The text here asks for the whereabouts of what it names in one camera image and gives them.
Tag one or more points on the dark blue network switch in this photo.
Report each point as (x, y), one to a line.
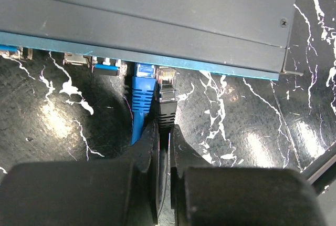
(247, 38)

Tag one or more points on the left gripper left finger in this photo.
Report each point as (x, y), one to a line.
(143, 183)

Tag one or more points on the inserted silver SFP module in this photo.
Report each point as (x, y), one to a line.
(76, 59)

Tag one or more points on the silver SFP transceiver plug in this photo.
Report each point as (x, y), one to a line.
(105, 66)

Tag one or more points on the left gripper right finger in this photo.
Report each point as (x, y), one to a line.
(182, 156)

